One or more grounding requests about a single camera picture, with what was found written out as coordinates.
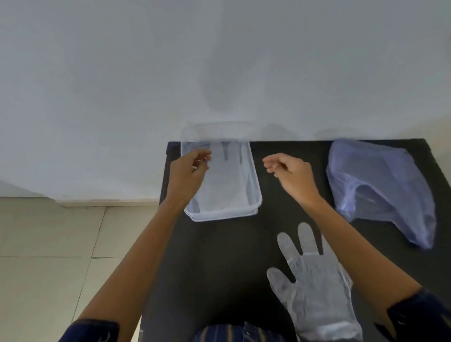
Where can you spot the person's left hand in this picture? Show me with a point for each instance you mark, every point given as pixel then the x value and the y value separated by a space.
pixel 183 179

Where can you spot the person's right hand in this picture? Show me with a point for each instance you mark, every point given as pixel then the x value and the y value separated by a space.
pixel 296 179

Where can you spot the person's left thumb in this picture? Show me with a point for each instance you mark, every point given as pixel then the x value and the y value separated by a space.
pixel 202 167

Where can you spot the person's right thumb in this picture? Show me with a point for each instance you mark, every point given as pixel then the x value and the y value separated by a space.
pixel 274 170

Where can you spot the thin clear plastic glove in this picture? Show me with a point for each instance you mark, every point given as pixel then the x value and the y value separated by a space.
pixel 230 179

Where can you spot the person's right forearm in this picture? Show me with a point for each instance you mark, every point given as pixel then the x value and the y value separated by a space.
pixel 356 257

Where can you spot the person's left forearm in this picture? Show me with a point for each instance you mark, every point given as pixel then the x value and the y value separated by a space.
pixel 141 267

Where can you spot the clear plastic tray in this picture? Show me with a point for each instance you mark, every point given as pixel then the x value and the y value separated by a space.
pixel 225 215

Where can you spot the pale blue plastic bag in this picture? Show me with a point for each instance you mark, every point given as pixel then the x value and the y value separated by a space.
pixel 384 183

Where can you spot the crumpled clear plastic glove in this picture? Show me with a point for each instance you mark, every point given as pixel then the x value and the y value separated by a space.
pixel 317 292

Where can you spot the striped dark blue garment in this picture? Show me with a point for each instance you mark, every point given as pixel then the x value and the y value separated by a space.
pixel 239 334

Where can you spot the dark blue left sleeve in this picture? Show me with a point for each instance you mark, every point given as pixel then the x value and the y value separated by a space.
pixel 88 331

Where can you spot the dark blue sleeve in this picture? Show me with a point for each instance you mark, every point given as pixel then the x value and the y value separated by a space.
pixel 422 317
pixel 88 331

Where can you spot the dark blue right sleeve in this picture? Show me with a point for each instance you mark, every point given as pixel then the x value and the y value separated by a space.
pixel 422 317

